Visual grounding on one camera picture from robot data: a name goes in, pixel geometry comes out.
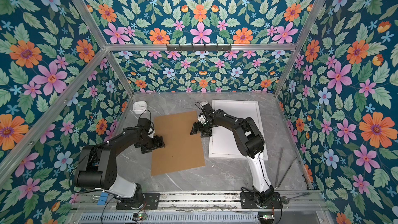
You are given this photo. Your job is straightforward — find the white cable duct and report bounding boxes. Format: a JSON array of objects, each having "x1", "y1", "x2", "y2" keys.
[{"x1": 78, "y1": 212, "x2": 260, "y2": 224}]

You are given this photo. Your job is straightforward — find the white round device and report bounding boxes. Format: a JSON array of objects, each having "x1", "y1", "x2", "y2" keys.
[{"x1": 133, "y1": 101, "x2": 148, "y2": 115}]

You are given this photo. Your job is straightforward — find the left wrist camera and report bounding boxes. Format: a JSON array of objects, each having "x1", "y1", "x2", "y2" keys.
[{"x1": 137, "y1": 118, "x2": 154, "y2": 135}]

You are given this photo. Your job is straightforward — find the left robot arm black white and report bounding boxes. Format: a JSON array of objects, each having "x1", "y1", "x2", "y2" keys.
[{"x1": 74, "y1": 127, "x2": 165, "y2": 209}]

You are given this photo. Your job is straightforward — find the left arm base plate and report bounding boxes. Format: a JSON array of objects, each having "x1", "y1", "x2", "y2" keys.
[{"x1": 116, "y1": 193, "x2": 161, "y2": 211}]

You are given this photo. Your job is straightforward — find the black hook rail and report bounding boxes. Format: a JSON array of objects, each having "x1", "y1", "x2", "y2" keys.
[{"x1": 166, "y1": 44, "x2": 232, "y2": 52}]

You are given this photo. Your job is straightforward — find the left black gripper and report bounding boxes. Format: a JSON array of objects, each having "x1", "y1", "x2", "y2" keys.
[{"x1": 138, "y1": 135, "x2": 167, "y2": 155}]

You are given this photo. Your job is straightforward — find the brown cardboard backing board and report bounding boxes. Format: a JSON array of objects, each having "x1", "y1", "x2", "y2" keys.
[{"x1": 151, "y1": 111, "x2": 205, "y2": 176}]

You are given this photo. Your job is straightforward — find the white picture frame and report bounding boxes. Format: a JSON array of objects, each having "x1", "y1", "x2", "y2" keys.
[{"x1": 208, "y1": 99, "x2": 268, "y2": 161}]

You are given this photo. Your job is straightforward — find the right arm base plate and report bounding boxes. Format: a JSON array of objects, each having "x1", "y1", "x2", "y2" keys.
[{"x1": 240, "y1": 192, "x2": 283, "y2": 209}]

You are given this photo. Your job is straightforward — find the blue binder clip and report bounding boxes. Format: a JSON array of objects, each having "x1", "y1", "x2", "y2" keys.
[{"x1": 97, "y1": 192, "x2": 109, "y2": 206}]

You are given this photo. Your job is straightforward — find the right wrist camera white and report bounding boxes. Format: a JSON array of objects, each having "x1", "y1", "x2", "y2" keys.
[{"x1": 198, "y1": 114, "x2": 207, "y2": 124}]

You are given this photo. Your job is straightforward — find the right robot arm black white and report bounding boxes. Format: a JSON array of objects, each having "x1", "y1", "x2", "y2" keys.
[{"x1": 190, "y1": 104, "x2": 275, "y2": 208}]

